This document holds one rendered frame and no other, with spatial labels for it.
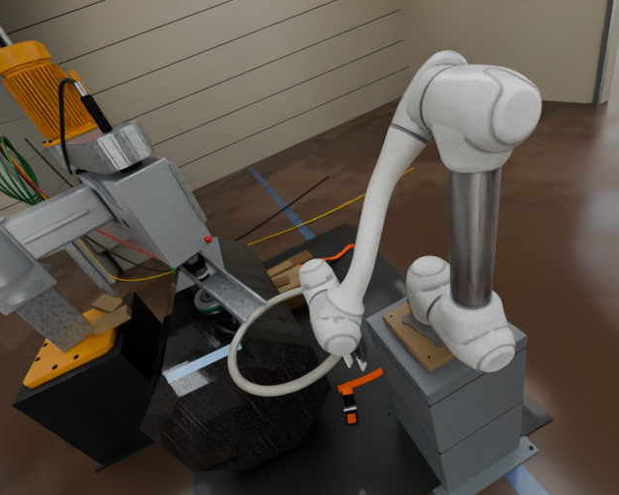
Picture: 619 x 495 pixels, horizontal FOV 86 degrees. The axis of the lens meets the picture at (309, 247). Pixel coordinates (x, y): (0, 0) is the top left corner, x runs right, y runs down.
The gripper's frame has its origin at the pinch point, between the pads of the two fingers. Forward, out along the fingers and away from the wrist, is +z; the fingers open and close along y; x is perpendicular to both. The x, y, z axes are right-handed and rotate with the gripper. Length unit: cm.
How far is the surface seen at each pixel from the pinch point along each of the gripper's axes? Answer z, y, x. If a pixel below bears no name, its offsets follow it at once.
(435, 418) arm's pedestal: 25.3, -21.8, -0.7
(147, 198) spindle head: -66, 73, -9
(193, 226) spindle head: -46, 72, -18
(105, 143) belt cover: -89, 70, -6
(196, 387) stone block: 6, 65, 24
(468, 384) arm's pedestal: 17.7, -31.3, -11.1
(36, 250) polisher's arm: -58, 157, 14
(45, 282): -42, 160, 20
